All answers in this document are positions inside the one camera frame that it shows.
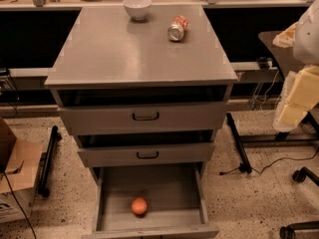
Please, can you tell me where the grey drawer cabinet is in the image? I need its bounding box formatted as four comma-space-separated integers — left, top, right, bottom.
44, 3, 239, 171

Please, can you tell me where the black floor cable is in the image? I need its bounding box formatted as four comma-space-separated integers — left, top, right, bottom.
218, 144, 319, 177

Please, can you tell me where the orange soda can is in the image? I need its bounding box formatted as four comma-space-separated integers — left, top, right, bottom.
167, 15, 188, 42

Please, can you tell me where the black box cable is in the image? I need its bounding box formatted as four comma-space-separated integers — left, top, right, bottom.
0, 169, 38, 239

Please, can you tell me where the grey middle drawer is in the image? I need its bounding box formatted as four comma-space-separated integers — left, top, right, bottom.
78, 142, 214, 167

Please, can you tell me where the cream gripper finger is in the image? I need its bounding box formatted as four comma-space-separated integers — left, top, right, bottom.
273, 65, 319, 132
272, 23, 297, 48

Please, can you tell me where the black left floor bar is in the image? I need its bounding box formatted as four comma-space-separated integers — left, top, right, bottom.
38, 125, 62, 198

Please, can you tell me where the cardboard box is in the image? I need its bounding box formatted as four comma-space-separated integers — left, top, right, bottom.
0, 119, 43, 223

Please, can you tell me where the orange fruit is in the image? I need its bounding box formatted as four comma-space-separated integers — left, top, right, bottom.
131, 197, 148, 215

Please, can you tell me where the grey bottom drawer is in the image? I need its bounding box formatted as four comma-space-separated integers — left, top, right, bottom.
81, 162, 221, 239

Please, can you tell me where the white ceramic bowl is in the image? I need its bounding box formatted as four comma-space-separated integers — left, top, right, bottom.
123, 0, 152, 21

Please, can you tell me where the dark chair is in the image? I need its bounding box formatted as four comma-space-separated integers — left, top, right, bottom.
258, 31, 319, 142

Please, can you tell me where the black chair caster leg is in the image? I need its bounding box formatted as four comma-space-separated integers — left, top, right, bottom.
292, 167, 319, 186

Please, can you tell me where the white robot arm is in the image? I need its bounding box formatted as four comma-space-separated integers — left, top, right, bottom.
272, 7, 319, 132

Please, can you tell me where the grey top drawer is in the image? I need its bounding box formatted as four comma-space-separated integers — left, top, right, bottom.
59, 102, 226, 135

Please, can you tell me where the black lower caster leg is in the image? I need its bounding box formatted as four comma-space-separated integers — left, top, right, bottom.
279, 221, 319, 239

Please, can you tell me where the grey drawer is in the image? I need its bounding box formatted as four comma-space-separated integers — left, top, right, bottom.
81, 162, 221, 239
78, 142, 214, 167
59, 102, 226, 135

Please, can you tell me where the black right floor bar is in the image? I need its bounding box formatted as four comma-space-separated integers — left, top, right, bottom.
226, 113, 252, 173

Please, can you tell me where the black floor bar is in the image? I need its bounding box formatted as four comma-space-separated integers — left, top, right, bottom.
38, 125, 62, 198
226, 113, 252, 173

